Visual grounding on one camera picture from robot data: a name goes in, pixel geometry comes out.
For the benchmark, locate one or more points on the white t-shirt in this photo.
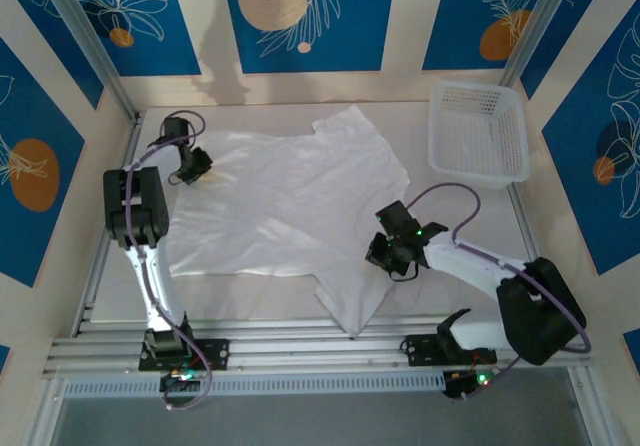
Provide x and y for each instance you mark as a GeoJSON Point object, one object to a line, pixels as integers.
{"type": "Point", "coordinates": [280, 191]}

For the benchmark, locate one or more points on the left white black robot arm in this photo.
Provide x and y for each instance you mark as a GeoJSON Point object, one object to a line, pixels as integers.
{"type": "Point", "coordinates": [145, 201]}

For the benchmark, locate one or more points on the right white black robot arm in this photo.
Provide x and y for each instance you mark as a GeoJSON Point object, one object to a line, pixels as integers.
{"type": "Point", "coordinates": [475, 266]}

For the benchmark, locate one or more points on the white perforated plastic basket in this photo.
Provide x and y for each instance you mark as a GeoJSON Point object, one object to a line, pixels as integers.
{"type": "Point", "coordinates": [475, 131]}

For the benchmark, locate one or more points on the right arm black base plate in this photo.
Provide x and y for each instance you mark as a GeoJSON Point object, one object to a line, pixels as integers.
{"type": "Point", "coordinates": [415, 351]}

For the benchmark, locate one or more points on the blue floral wall panel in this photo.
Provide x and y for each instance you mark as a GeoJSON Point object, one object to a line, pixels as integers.
{"type": "Point", "coordinates": [30, 226]}
{"type": "Point", "coordinates": [50, 41]}
{"type": "Point", "coordinates": [165, 41]}
{"type": "Point", "coordinates": [575, 191]}
{"type": "Point", "coordinates": [450, 26]}
{"type": "Point", "coordinates": [350, 16]}
{"type": "Point", "coordinates": [565, 51]}

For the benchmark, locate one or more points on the aluminium mounting rail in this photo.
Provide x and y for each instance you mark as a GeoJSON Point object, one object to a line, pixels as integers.
{"type": "Point", "coordinates": [310, 346]}

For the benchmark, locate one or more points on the aluminium frame post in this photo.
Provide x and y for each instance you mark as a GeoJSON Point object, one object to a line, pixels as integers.
{"type": "Point", "coordinates": [540, 21]}
{"type": "Point", "coordinates": [90, 41]}

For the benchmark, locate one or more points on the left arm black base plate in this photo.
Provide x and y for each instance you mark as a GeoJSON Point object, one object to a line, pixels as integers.
{"type": "Point", "coordinates": [220, 353]}

